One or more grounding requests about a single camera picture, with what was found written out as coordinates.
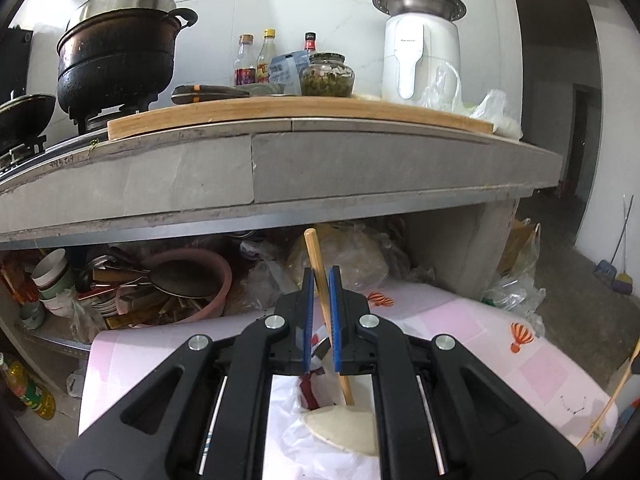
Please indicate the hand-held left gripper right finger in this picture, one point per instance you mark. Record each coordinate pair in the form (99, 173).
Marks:
(334, 325)

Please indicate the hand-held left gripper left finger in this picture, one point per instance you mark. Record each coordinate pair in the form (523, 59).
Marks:
(308, 325)

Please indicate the bamboo chopstick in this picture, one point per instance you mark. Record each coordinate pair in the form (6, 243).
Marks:
(609, 409)
(315, 252)

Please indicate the white shell-shaped rice scoop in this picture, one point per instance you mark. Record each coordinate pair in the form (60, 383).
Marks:
(345, 432)

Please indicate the bagged flatbreads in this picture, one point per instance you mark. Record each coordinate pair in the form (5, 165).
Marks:
(355, 260)

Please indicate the pink basin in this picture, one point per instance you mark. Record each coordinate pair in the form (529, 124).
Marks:
(220, 280)

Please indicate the dark round pan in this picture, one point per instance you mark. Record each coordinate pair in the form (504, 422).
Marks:
(185, 280)

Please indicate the grey concrete counter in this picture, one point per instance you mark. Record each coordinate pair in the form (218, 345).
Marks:
(350, 165)

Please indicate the translucent plastic bag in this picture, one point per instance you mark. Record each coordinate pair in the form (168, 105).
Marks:
(515, 300)

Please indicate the cardboard box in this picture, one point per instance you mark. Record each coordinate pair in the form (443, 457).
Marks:
(520, 245)

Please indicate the wooden cutting board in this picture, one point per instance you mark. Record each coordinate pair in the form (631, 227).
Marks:
(250, 110)

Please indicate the knotted plastic bag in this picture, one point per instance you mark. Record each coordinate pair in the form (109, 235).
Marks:
(85, 320)

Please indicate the glass pickle jar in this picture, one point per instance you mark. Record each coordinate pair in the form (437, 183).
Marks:
(327, 80)

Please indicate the clear plastic bag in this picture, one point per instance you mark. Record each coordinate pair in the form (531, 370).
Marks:
(440, 95)

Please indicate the blue packet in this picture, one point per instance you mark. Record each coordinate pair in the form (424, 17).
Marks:
(287, 67)

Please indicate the metal shelf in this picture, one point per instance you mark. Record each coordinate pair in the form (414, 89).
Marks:
(50, 342)

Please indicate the stack of white bowls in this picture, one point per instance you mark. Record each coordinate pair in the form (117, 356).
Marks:
(50, 280)

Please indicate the brown-capped sauce bottle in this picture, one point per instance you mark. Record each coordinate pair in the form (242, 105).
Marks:
(245, 67)

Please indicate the crumpled white plastic bag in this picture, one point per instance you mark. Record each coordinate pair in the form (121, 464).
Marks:
(500, 115)

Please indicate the blue bowl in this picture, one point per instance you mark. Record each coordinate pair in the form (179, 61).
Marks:
(32, 315)

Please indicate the cooking oil bottle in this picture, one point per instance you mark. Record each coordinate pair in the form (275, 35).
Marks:
(30, 395)

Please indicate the red packets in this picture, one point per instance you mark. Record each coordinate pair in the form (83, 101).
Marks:
(12, 280)

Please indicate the white kitchen appliance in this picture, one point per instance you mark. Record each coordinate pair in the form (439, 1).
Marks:
(440, 40)

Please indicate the black stockpot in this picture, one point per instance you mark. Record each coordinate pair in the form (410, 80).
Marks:
(115, 70)

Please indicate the gas stove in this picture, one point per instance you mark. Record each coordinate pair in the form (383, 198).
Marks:
(30, 157)

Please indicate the steel bowl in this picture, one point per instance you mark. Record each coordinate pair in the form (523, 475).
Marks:
(420, 2)

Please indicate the black wok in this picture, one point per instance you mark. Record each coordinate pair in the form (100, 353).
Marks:
(25, 112)

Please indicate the steel pot lid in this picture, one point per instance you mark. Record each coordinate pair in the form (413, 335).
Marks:
(120, 2)

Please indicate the black appliance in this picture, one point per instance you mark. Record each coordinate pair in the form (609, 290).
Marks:
(17, 60)

